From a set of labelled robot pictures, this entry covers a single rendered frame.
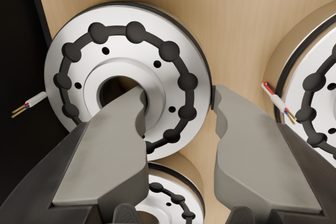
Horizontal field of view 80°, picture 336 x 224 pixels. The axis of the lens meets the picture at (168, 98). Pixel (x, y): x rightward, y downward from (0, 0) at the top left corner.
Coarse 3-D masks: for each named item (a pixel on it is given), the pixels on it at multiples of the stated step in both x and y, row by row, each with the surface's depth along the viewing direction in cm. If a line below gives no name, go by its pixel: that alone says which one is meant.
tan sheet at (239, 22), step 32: (64, 0) 13; (96, 0) 13; (128, 0) 13; (160, 0) 13; (192, 0) 12; (224, 0) 12; (256, 0) 12; (288, 0) 12; (320, 0) 12; (224, 32) 13; (256, 32) 13; (224, 64) 14; (256, 64) 14; (256, 96) 15; (192, 160) 18
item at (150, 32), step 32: (64, 32) 11; (96, 32) 11; (128, 32) 11; (160, 32) 10; (64, 64) 12; (96, 64) 11; (160, 64) 12; (192, 64) 11; (64, 96) 13; (192, 96) 12; (160, 128) 13; (192, 128) 13
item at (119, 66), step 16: (112, 64) 11; (128, 64) 11; (144, 64) 11; (96, 80) 11; (144, 80) 11; (160, 80) 11; (96, 96) 12; (160, 96) 11; (96, 112) 12; (144, 112) 12; (160, 112) 12
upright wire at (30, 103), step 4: (40, 92) 13; (44, 92) 13; (36, 96) 12; (40, 96) 12; (44, 96) 13; (28, 100) 12; (32, 100) 12; (36, 100) 12; (24, 104) 11; (28, 104) 12; (32, 104) 12; (20, 108) 11; (24, 108) 11; (12, 112) 11; (12, 116) 11
